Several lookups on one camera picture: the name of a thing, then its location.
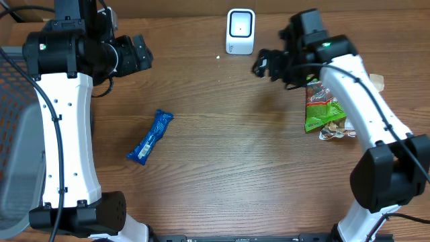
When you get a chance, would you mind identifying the grey plastic shopping basket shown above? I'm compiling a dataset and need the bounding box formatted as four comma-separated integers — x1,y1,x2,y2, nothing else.
1,58,45,239

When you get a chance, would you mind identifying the cardboard box wall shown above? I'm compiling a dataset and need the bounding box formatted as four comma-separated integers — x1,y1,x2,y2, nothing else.
0,0,430,24

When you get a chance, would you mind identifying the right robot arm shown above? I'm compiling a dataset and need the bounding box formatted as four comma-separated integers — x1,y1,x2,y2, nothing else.
252,9,429,241

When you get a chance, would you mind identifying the white barcode scanner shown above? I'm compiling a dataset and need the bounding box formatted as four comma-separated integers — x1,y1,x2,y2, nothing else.
226,8,255,55

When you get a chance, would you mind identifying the blue snack bar wrapper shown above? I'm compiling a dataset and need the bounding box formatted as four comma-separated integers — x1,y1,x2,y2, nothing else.
126,110,174,165

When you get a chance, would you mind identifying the beige snack bag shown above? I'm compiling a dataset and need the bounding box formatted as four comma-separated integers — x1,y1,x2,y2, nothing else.
319,74,384,140

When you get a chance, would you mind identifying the green snack bag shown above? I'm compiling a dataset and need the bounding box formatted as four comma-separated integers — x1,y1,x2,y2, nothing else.
304,79,346,132

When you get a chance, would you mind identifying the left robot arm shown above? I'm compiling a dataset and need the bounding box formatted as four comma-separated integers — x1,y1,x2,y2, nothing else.
23,1,153,242

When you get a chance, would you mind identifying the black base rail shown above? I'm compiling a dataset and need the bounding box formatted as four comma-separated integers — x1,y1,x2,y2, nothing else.
150,233,394,242

